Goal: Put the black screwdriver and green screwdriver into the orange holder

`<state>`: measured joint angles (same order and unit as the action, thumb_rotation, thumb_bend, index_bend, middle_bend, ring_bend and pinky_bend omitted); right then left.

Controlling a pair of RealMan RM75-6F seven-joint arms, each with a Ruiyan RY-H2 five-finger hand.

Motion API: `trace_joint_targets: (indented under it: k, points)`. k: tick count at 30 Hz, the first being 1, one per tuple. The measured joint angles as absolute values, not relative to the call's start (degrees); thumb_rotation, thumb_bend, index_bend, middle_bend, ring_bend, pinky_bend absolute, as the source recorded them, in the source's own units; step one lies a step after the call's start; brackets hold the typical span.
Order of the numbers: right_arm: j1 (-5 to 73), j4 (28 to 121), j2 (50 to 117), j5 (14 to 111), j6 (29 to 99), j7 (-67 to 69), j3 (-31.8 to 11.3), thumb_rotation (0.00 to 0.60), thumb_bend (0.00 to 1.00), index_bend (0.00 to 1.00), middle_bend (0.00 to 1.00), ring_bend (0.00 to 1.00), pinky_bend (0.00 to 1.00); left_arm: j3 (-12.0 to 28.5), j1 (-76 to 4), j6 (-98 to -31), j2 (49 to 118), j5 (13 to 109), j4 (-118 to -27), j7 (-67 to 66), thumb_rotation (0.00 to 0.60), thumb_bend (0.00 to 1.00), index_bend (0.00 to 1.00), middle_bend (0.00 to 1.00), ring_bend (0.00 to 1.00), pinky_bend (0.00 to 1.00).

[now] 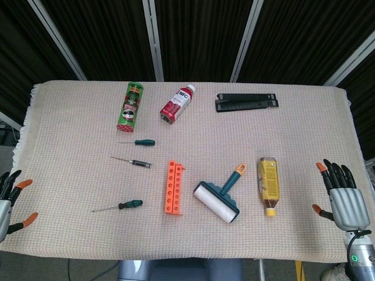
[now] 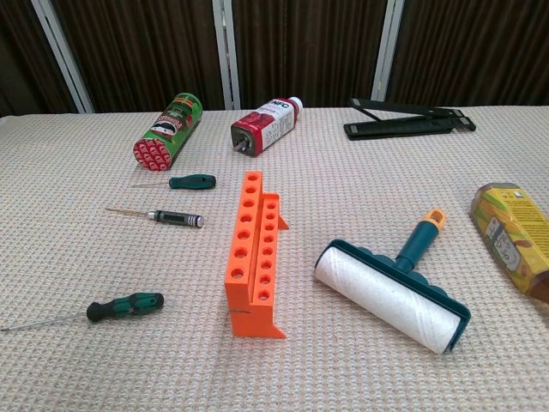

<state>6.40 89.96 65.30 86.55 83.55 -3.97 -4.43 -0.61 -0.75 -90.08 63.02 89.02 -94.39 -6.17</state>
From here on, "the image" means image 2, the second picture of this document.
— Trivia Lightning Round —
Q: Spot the small dark teal screwdriver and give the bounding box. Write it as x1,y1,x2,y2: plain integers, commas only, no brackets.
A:
130,173,217,191

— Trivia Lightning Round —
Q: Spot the black silver precision screwdriver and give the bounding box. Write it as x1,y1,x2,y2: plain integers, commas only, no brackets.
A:
105,207,206,228

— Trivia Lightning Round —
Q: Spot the orange screwdriver holder rack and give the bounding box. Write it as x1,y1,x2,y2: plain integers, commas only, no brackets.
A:
223,170,291,341

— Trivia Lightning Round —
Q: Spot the black folding laptop stand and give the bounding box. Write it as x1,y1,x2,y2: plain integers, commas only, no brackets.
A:
343,97,477,142

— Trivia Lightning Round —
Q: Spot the red NFC juice bottle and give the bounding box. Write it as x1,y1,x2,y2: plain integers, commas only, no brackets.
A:
230,96,305,158

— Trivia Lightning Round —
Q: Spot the green Pringles can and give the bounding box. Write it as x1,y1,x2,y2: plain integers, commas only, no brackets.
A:
132,92,203,172

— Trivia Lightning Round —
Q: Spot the teal lint roller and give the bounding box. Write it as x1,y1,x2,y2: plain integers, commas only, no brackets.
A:
313,208,472,355

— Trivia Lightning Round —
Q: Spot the dark brown pleated curtain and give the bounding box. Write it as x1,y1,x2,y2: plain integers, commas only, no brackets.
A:
0,0,549,117

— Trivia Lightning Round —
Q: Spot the yellow label tea bottle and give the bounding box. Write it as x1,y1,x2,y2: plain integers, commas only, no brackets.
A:
469,181,549,306

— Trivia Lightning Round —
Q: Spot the beige woven tablecloth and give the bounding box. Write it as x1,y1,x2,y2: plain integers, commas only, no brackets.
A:
0,105,549,412

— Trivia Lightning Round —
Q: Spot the white metal frame post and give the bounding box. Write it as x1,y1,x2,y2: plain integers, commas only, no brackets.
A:
30,0,94,114
371,0,406,103
212,0,241,111

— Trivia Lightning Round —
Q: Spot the green black handled screwdriver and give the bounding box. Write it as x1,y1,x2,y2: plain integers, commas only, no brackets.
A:
0,292,166,332

